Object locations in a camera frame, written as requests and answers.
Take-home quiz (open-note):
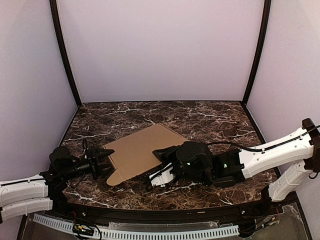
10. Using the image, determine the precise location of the brown cardboard box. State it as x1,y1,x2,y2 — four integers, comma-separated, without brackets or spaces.
103,123,187,186

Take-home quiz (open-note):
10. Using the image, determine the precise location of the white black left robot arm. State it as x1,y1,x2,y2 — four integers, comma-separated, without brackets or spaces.
0,146,115,222

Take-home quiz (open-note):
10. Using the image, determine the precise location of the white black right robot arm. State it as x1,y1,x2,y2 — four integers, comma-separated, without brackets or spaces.
147,118,320,203

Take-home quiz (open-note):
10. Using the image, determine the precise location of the small green circuit board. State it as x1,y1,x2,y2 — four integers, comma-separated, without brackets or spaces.
72,224,95,236

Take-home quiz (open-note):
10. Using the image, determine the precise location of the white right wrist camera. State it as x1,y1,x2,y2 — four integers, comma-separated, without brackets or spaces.
141,163,179,192

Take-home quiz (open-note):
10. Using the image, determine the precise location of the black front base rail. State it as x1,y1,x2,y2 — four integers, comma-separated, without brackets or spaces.
24,192,305,230

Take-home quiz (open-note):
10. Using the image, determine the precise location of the grey slotted cable duct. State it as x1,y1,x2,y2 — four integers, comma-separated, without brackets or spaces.
32,213,240,240

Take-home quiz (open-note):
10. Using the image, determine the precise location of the black left frame post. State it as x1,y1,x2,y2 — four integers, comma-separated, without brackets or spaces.
49,0,82,108

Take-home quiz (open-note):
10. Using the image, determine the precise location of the black frame post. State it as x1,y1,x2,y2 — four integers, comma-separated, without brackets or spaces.
49,0,82,108
241,0,272,107

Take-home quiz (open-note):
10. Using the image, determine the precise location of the black right frame post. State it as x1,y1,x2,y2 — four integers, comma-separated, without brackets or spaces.
241,0,272,107

